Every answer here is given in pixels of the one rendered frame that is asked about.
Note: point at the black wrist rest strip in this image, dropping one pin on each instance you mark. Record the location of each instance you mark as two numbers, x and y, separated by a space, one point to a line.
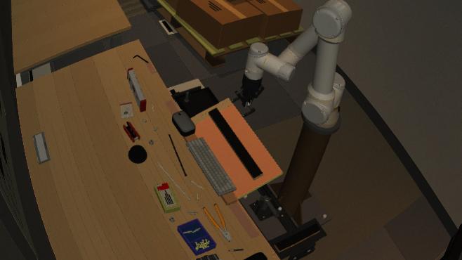
234 142

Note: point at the black platform knob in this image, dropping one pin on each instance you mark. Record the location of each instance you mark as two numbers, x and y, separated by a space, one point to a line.
187 96

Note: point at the orange tray plate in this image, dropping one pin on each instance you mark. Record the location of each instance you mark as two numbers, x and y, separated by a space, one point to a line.
249 159

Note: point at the black mouse platform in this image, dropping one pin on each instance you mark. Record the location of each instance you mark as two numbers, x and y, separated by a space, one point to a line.
198 101

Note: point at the small beige parts packet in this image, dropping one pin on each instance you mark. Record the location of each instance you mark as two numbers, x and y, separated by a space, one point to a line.
126 110

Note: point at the dark grey mouse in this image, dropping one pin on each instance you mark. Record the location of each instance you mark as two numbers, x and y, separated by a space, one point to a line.
183 122

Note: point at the wooden pallet green trim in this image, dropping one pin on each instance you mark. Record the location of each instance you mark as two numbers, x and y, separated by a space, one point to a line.
216 50

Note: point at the black round grommet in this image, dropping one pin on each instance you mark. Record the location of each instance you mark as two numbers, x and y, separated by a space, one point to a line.
137 154

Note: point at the red and black clamp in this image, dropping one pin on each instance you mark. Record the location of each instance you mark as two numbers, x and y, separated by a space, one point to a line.
131 131

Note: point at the thin black rod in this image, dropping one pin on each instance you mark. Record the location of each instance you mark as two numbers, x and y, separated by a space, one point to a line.
177 155

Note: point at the blue screw box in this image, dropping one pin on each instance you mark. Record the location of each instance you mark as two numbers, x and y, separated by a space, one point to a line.
196 237

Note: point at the large brown cardboard box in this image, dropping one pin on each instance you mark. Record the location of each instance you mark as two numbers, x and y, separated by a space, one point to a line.
220 20

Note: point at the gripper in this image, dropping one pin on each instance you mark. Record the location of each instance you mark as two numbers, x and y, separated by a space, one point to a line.
251 85

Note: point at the black hex key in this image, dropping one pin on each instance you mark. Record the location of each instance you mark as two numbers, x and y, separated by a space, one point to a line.
140 58

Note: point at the grey keyboard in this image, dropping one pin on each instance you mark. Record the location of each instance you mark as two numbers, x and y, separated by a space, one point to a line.
211 166

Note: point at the black rounded object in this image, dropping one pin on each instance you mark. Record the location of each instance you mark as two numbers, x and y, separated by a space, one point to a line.
256 257

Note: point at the red and white level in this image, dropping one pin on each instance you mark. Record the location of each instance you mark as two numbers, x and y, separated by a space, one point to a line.
136 89

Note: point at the black end bracket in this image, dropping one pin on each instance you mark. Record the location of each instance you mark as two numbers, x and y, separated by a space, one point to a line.
297 238

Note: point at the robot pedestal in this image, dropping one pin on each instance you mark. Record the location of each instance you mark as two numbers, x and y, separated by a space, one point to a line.
306 166

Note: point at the brown wooden park block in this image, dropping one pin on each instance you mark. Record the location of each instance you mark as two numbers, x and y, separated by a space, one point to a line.
231 198

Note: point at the beige riser block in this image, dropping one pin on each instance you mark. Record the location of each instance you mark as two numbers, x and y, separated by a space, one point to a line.
182 85

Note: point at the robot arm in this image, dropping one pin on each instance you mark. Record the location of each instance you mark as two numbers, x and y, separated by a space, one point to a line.
325 68

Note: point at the white floor vent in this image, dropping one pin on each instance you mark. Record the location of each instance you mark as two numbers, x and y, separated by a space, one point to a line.
168 27

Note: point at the light wooden table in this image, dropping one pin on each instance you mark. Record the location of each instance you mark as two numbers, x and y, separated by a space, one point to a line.
61 29

